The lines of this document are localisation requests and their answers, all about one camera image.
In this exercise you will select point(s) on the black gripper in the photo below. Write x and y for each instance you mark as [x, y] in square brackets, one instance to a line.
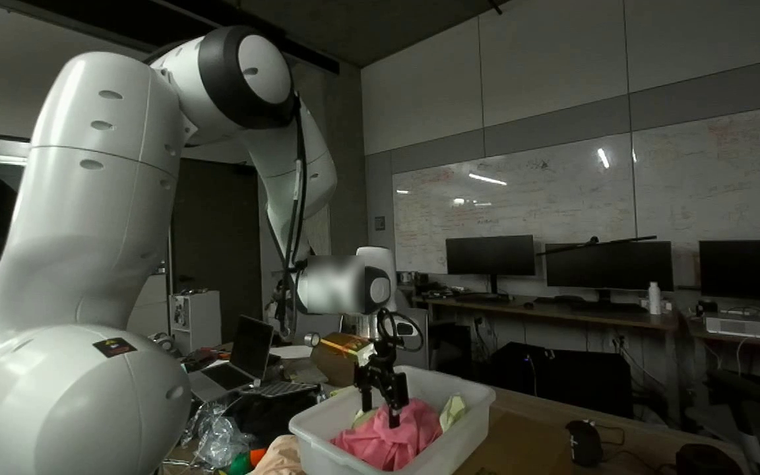
[379, 375]

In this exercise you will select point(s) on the pink shirt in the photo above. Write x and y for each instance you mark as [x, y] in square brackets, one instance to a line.
[391, 447]

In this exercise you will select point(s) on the light green shirt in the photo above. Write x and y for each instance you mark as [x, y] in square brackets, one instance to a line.
[453, 412]

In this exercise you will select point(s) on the peach shirt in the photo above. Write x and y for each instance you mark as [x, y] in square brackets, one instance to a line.
[281, 459]

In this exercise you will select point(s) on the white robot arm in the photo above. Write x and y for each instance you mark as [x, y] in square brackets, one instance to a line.
[79, 394]

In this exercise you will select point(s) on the white plastic basket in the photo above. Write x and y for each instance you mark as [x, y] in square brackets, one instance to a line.
[318, 427]

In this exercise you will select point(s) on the open laptop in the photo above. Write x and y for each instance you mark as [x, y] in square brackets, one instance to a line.
[243, 369]

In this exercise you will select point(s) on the black round speaker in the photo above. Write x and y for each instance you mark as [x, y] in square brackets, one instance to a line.
[585, 444]

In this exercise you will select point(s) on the middle black monitor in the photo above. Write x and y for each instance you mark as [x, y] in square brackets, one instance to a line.
[614, 266]

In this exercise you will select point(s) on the white spray bottle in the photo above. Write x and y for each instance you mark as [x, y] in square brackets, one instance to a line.
[653, 300]

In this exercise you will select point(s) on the wooden desk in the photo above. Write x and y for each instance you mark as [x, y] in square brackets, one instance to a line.
[706, 331]

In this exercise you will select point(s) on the left black monitor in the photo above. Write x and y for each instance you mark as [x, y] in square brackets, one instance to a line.
[730, 267]

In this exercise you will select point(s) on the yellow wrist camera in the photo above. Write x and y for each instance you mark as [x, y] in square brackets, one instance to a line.
[341, 354]

